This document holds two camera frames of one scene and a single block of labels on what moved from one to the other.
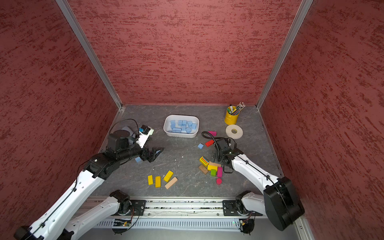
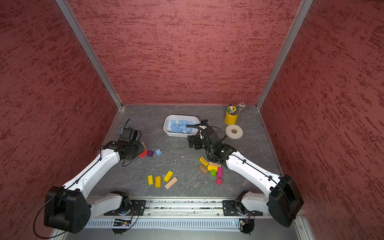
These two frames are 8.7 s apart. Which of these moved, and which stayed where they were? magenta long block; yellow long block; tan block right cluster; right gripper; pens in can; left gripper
Moved: right gripper; left gripper
Stayed: pens in can; magenta long block; yellow long block; tan block right cluster
